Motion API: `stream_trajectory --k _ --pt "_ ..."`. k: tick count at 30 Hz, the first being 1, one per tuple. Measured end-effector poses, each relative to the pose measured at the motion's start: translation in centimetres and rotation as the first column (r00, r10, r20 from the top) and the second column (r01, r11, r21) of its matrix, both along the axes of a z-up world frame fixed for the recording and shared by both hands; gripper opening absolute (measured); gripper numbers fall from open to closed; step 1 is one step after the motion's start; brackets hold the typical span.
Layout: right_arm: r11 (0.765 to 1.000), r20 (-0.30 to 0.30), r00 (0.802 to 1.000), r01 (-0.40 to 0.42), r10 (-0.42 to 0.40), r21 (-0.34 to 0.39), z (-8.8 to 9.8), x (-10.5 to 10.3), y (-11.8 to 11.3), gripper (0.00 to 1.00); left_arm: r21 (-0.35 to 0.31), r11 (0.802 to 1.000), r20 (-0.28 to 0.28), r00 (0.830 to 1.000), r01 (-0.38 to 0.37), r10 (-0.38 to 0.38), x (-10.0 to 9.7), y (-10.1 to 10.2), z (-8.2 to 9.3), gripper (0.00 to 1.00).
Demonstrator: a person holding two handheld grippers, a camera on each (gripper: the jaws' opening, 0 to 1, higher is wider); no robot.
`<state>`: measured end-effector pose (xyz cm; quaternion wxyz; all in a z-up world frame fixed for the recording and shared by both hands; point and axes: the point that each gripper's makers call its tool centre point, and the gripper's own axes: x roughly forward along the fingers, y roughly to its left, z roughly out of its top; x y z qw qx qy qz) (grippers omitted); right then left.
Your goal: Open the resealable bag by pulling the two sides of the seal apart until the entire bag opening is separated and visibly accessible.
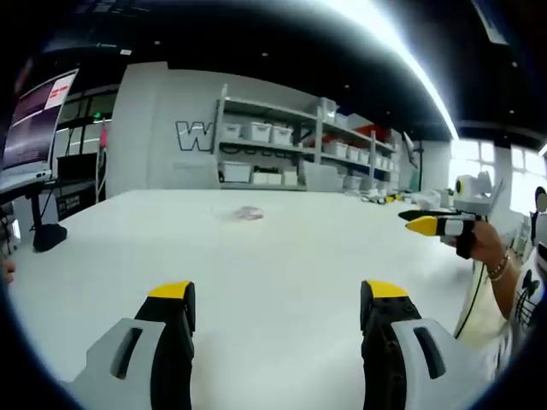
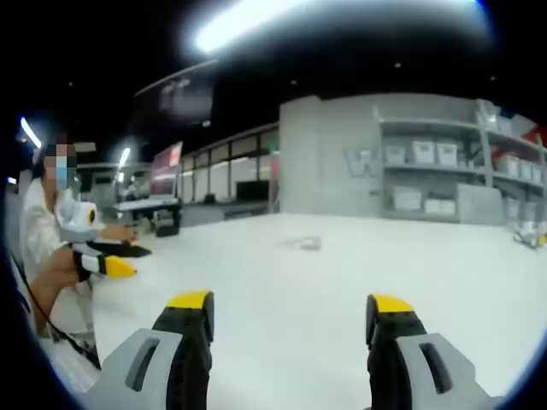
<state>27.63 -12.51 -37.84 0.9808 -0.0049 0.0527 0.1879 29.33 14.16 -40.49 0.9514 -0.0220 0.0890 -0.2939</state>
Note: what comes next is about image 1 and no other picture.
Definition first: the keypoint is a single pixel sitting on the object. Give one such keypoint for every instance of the black cabinet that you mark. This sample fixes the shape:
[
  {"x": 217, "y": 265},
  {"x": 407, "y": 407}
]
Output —
[{"x": 77, "y": 179}]

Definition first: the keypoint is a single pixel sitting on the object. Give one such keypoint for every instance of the computer monitor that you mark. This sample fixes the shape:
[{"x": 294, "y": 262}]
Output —
[{"x": 36, "y": 124}]

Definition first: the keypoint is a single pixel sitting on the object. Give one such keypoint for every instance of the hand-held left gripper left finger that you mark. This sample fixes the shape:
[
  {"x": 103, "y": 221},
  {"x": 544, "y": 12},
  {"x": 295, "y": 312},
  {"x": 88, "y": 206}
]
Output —
[{"x": 128, "y": 376}]

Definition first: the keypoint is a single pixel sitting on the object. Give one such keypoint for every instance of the clear resealable bag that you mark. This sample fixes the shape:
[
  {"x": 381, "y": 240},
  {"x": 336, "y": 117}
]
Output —
[{"x": 245, "y": 213}]

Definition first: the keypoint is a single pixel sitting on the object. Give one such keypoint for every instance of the pink hanging item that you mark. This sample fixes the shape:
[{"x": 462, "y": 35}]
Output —
[{"x": 103, "y": 138}]

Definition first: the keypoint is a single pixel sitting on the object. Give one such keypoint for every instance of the black monitor stand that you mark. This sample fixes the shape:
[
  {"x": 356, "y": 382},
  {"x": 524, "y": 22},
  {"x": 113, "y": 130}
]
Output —
[{"x": 45, "y": 226}]

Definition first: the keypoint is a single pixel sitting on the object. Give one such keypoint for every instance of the grey metal shelf rack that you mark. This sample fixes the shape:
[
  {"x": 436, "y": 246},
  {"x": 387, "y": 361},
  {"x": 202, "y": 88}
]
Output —
[{"x": 307, "y": 141}]

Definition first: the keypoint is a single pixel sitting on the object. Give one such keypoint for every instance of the person's white printed shirt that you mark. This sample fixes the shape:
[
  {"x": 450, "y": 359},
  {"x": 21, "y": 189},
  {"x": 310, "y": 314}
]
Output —
[{"x": 519, "y": 312}]

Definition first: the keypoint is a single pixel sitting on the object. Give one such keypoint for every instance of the person's right hand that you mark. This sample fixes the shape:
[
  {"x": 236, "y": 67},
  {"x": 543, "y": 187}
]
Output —
[{"x": 485, "y": 243}]

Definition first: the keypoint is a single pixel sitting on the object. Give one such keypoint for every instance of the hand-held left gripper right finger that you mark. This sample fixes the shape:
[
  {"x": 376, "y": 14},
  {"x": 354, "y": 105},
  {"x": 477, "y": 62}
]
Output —
[{"x": 410, "y": 376}]

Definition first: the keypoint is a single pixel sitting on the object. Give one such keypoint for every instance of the row of white storage bins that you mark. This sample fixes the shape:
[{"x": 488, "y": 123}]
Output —
[{"x": 273, "y": 134}]

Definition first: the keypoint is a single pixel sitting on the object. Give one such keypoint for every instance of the black tripod stand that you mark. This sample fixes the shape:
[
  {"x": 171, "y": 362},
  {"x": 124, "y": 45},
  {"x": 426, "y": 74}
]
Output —
[{"x": 413, "y": 160}]

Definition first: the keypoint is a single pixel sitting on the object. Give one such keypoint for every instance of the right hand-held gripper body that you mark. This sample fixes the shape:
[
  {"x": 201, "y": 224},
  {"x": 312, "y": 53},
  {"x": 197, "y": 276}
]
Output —
[{"x": 474, "y": 198}]

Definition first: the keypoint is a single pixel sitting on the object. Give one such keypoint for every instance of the ceiling light strip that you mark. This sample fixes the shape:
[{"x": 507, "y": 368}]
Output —
[{"x": 421, "y": 60}]

